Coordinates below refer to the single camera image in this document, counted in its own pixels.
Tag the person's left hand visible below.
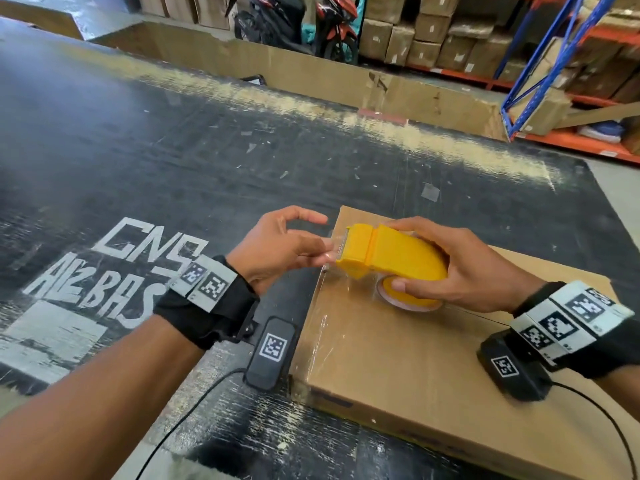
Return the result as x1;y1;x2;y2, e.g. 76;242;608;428
225;205;336;296

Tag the person's right hand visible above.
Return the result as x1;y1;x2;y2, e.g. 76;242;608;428
384;217;547;315

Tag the clear tape strip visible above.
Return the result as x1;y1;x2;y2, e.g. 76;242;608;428
320;237;347;261

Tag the yellow tape dispenser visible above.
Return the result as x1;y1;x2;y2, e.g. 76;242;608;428
333;223;450;313

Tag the person's left forearm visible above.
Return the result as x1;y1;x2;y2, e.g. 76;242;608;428
0;315;207;480

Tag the person's right forearm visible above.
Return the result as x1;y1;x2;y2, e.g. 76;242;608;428
594;364;640;425

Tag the clear tape roll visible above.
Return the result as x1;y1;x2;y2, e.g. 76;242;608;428
375;275;445;313

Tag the flat brown cardboard box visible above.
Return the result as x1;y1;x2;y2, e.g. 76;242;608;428
288;205;640;480

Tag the black left wristband with markers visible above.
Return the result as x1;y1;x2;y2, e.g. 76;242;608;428
152;254;261;351

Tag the black wristband with markers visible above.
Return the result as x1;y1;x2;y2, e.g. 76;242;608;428
152;254;261;351
509;280;640;380

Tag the black right wristband with markers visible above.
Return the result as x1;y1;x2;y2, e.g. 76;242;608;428
509;280;640;380

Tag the large brown cardboard sheet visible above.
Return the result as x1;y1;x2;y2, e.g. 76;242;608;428
90;20;512;143

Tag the red and black motorcycle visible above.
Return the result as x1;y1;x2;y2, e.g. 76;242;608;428
225;0;362;65

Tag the blue and white bag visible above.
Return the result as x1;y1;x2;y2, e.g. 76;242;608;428
576;120;626;145

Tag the stack of brown cardboard boxes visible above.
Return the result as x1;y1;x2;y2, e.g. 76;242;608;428
357;0;640;138

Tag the blue and orange shelf rack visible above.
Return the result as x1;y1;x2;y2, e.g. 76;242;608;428
367;0;640;166

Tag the row of tall cardboard cartons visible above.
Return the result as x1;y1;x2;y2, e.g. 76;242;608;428
136;0;238;31

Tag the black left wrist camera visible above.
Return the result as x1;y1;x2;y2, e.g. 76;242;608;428
243;316;300;392

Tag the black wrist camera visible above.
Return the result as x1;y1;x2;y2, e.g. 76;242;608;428
243;316;300;392
476;328;554;402

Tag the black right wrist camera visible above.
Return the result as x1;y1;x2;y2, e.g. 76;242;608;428
476;328;554;402

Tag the black left camera cable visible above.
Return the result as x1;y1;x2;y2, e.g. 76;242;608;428
134;367;247;480

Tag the black camera cable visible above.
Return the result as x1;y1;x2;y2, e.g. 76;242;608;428
134;367;247;480
549;382;639;468

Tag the black right camera cable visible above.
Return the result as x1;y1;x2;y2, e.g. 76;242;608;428
549;382;639;468

